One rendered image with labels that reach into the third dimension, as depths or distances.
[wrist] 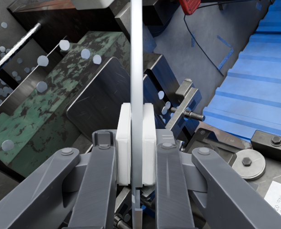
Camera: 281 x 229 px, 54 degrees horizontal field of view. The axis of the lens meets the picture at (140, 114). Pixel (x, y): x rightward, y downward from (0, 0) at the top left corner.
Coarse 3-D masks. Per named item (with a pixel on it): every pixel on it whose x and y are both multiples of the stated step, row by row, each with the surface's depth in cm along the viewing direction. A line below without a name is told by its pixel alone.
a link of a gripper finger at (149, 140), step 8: (144, 112) 19; (152, 112) 19; (144, 120) 18; (152, 120) 17; (144, 128) 16; (152, 128) 16; (144, 136) 15; (152, 136) 15; (144, 144) 15; (152, 144) 15; (144, 152) 15; (152, 152) 15; (144, 160) 15; (152, 160) 15; (144, 168) 15; (152, 168) 15; (144, 176) 15; (152, 176) 15; (144, 184) 16; (152, 184) 16
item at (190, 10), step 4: (176, 0) 66; (180, 0) 62; (184, 0) 62; (188, 0) 63; (192, 0) 64; (196, 0) 65; (200, 0) 66; (180, 4) 63; (184, 4) 62; (188, 4) 63; (192, 4) 64; (196, 4) 65; (184, 8) 63; (188, 8) 63; (192, 8) 64; (196, 8) 65; (184, 12) 64; (188, 12) 64; (192, 12) 64
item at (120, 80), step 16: (112, 64) 49; (96, 80) 48; (112, 80) 50; (128, 80) 53; (80, 96) 46; (96, 96) 48; (112, 96) 51; (128, 96) 54; (64, 112) 45; (80, 112) 47; (96, 112) 49; (112, 112) 52; (80, 128) 47; (96, 128) 50; (112, 128) 53; (160, 128) 63
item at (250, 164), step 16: (192, 144) 52; (208, 144) 49; (224, 144) 52; (240, 160) 48; (256, 160) 46; (272, 160) 46; (256, 176) 45; (272, 176) 45; (272, 192) 43; (192, 208) 48
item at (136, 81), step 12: (132, 0) 19; (132, 12) 19; (132, 24) 18; (132, 36) 18; (132, 48) 18; (132, 60) 18; (132, 72) 18; (132, 84) 18; (132, 96) 18; (132, 108) 18; (132, 120) 18; (132, 132) 18; (132, 144) 18; (132, 156) 18; (132, 168) 19; (132, 180) 19; (132, 192) 20; (132, 204) 21; (132, 216) 22
